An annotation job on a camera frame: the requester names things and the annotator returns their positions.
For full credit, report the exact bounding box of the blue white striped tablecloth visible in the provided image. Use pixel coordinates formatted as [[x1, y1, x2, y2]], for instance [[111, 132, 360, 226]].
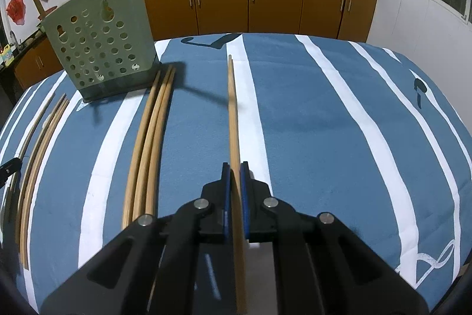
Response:
[[0, 32, 472, 315]]

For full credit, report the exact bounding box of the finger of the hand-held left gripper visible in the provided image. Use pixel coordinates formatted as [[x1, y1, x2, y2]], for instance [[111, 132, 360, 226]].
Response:
[[0, 157, 23, 190]]

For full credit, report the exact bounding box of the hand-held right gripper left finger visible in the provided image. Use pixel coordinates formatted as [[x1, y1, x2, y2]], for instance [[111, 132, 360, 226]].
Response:
[[40, 162, 234, 315]]

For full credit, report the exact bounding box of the long orange base cabinet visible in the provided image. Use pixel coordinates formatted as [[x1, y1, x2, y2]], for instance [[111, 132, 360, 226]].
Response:
[[142, 0, 380, 43]]

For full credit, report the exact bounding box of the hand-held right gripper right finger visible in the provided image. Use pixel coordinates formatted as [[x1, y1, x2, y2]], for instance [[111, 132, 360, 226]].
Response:
[[240, 161, 430, 315]]

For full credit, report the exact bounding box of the red plastic bag on wall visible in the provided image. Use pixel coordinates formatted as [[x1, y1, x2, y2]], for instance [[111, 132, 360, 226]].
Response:
[[5, 0, 26, 24]]

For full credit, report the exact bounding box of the short orange base cabinet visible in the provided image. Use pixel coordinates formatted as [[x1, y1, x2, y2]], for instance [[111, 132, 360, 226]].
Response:
[[13, 38, 65, 90]]

